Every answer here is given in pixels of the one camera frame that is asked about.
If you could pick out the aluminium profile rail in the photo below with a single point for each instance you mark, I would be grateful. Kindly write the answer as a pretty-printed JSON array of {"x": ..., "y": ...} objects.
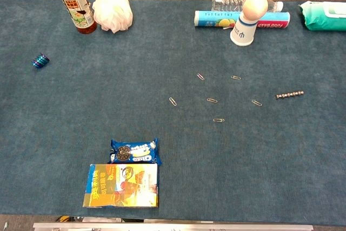
[{"x": 173, "y": 227}]

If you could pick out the silver paperclip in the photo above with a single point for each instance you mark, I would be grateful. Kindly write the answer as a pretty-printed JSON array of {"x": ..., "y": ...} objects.
[
  {"x": 173, "y": 101},
  {"x": 256, "y": 103},
  {"x": 212, "y": 100},
  {"x": 235, "y": 77},
  {"x": 200, "y": 76},
  {"x": 218, "y": 120}
]

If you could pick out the blue food wrap tube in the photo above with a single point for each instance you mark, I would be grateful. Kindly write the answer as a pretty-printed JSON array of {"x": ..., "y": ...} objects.
[{"x": 213, "y": 18}]

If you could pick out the shiny metal threaded screw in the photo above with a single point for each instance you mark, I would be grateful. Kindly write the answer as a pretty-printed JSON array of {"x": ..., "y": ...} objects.
[{"x": 289, "y": 95}]

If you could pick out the white mesh bath pouf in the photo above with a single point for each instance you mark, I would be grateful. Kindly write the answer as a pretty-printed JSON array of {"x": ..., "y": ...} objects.
[{"x": 112, "y": 12}]

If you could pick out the pale egg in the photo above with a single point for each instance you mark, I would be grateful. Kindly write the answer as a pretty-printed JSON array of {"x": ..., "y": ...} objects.
[{"x": 255, "y": 6}]

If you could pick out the blue Oreo cookie pack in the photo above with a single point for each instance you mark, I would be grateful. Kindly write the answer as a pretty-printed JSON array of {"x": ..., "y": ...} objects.
[{"x": 135, "y": 152}]

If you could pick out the yellow blue cocoa box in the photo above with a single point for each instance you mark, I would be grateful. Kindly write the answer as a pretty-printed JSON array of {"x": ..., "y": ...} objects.
[{"x": 121, "y": 186}]

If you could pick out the yellow frame part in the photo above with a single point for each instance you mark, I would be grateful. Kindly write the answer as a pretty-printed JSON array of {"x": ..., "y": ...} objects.
[{"x": 66, "y": 218}]

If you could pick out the green wet wipes pack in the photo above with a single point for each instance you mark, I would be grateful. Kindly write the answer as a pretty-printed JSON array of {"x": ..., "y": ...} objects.
[{"x": 321, "y": 17}]

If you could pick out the brown tea bottle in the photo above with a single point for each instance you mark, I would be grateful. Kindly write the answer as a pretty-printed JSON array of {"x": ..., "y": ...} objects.
[{"x": 77, "y": 1}]

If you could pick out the white paper cup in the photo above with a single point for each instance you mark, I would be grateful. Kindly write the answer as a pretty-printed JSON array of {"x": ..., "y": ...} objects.
[{"x": 242, "y": 32}]

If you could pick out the clear plastic water bottle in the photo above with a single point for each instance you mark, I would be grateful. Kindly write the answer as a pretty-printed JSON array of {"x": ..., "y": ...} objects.
[{"x": 228, "y": 3}]

